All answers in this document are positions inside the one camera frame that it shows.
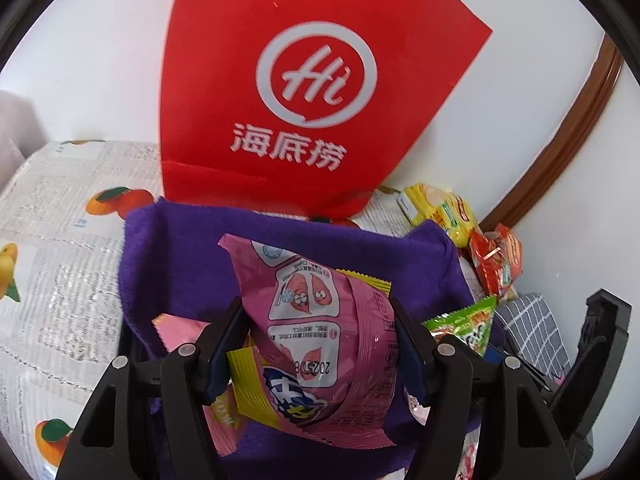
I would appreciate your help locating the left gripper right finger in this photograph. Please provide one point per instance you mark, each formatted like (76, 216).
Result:
(518, 436)

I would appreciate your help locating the grey checked folded cloth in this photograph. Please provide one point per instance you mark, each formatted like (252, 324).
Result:
(532, 334)

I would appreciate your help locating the white Miniso plastic bag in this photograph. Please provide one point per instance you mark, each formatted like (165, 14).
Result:
(22, 133)

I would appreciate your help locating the fruit print lace tablecloth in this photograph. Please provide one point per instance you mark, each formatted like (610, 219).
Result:
(62, 229)

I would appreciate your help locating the green snack packet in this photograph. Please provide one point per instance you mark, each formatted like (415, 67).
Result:
(472, 325)

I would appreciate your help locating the orange red chips bag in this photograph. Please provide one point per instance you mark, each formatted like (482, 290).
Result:
(497, 257)

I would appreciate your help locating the brown wooden door frame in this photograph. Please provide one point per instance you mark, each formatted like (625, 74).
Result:
(571, 135)

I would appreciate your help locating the purple towel lined tray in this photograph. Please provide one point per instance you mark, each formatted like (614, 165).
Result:
(172, 263)

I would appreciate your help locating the magenta pink snack bag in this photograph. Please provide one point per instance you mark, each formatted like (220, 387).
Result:
(320, 359)

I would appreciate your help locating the yellow chips bag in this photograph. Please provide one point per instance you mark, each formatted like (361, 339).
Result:
(421, 202)

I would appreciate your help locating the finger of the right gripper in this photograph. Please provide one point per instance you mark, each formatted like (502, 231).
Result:
(601, 347)

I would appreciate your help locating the white red strawberry snack packet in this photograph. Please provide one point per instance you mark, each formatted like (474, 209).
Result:
(471, 440)

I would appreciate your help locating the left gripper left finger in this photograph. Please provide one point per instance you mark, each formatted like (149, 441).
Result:
(143, 415)

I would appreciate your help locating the red paper shopping bag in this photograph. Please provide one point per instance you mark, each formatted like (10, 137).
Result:
(303, 106)

